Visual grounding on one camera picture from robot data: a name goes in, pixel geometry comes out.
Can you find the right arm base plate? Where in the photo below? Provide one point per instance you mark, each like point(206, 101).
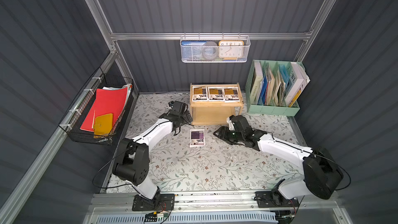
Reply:
point(269, 199)

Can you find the grey tape roll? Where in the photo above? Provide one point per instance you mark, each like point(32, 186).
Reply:
point(210, 50)

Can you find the yellow notebook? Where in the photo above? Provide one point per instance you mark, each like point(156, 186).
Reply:
point(103, 125)

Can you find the green file organizer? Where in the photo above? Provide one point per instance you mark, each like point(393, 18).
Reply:
point(254, 108)

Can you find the orange square clock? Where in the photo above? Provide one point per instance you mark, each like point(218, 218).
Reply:
point(231, 49)

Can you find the white thick book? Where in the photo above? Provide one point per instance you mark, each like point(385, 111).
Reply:
point(297, 83)

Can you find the wooden two-tier shelf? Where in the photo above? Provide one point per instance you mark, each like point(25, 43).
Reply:
point(214, 112)

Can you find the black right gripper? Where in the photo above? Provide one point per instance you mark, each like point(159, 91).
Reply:
point(228, 135)

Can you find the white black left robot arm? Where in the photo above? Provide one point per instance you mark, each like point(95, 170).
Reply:
point(132, 160)

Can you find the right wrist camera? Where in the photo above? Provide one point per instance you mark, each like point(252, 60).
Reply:
point(230, 123)

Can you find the orange coffee bag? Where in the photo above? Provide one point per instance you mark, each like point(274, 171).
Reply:
point(215, 94)
point(231, 94)
point(199, 93)

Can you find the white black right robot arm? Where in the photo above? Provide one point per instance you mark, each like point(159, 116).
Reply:
point(321, 175)

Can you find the purple coffee bag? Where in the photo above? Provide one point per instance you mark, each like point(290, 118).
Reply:
point(197, 138)

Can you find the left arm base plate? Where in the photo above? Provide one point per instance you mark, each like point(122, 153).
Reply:
point(160, 202)

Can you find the blue box in basket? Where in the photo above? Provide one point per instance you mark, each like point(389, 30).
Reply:
point(192, 51)

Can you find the black wire side basket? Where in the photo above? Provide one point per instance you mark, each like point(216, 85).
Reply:
point(71, 126)

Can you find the red folder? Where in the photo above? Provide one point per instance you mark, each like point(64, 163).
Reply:
point(107, 101)

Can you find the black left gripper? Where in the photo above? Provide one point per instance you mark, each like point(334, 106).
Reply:
point(180, 112)

